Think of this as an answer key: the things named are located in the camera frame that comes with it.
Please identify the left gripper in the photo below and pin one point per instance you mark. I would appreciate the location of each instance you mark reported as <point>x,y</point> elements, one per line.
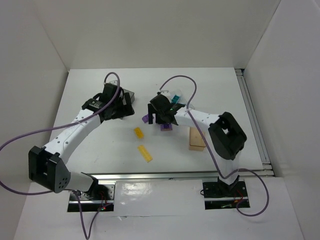
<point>125,103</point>

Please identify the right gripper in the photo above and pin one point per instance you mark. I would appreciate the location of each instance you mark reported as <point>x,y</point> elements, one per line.
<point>155,113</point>

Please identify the purple lego brick with hole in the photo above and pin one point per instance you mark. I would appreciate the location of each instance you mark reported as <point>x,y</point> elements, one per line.
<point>166,127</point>

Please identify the teal curved lego brick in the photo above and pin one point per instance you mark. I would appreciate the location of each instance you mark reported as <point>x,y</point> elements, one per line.
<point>175,99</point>

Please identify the yellow small lego brick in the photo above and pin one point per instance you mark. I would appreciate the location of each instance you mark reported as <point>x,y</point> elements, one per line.
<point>138,132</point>

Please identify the clear plastic container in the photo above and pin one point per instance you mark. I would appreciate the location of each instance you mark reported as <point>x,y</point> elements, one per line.
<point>183,99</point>

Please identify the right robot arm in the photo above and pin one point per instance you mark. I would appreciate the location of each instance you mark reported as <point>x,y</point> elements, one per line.
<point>221,133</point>

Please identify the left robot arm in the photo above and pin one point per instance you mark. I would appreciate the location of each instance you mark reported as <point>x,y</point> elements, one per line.
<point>47,165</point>

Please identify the purple curved lego brick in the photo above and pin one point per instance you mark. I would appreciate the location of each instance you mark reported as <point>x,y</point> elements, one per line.
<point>145,119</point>

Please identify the dark smoky plastic container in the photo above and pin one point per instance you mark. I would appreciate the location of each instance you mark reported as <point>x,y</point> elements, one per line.
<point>127,96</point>

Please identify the yellow long lego plate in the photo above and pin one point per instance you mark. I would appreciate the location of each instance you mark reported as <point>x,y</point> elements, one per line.
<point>144,153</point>

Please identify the wooden tan container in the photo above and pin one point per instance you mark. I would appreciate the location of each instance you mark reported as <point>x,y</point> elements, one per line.
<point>196,142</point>

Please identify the aluminium front rail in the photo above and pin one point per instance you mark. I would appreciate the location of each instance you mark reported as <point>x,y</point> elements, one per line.
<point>155,176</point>

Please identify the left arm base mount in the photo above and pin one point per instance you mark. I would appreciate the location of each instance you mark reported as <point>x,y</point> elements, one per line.
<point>104,199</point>

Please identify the aluminium side rail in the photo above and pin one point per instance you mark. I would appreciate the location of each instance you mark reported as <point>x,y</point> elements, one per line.
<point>264,156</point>

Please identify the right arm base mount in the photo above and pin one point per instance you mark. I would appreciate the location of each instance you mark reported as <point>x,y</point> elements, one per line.
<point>217,197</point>

